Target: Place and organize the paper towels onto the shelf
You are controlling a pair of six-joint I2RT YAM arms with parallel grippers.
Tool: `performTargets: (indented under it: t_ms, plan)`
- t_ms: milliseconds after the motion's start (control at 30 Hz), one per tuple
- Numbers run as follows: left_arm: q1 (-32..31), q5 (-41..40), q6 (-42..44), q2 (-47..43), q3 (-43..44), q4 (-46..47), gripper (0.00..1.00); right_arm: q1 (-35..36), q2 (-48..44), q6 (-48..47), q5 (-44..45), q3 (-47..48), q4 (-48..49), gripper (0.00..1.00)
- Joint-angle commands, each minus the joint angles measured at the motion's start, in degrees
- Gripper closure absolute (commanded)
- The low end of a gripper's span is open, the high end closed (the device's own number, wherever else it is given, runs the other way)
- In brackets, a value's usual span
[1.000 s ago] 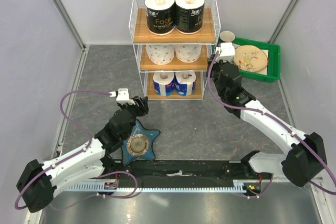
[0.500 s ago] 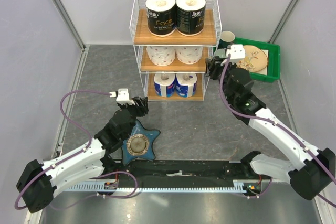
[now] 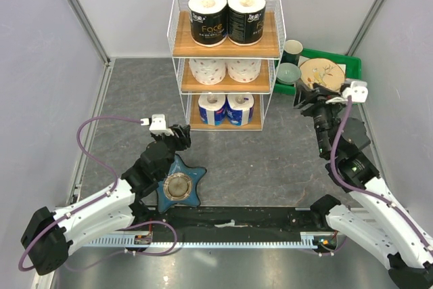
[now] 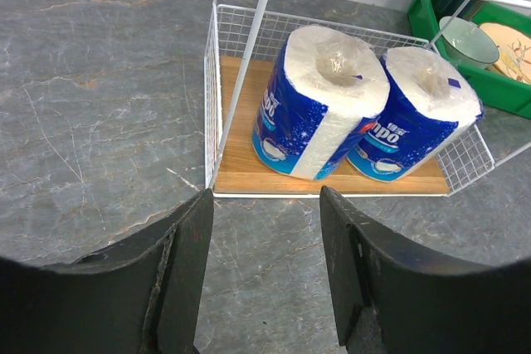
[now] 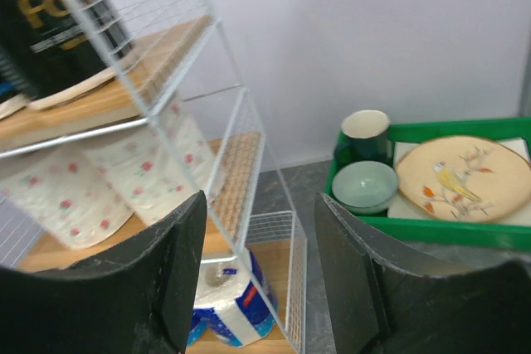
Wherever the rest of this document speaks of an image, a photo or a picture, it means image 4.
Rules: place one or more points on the green ceramic bowl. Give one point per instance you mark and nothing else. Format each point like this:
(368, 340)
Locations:
(466, 43)

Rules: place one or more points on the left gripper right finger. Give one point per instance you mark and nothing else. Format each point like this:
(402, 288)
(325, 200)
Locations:
(424, 301)

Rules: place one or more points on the blue paper roll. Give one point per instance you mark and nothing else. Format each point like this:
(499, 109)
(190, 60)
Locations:
(326, 91)
(430, 104)

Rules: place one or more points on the white wire three-tier shelf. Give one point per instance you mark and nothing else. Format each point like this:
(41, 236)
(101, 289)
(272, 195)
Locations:
(242, 44)

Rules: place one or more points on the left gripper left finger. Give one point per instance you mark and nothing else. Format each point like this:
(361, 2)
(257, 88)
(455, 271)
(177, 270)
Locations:
(139, 295)

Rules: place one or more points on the green plastic tray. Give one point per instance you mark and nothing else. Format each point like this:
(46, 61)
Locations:
(494, 89)

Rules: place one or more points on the bird pattern ceramic plate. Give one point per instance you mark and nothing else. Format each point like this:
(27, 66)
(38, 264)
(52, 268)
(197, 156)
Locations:
(514, 51)

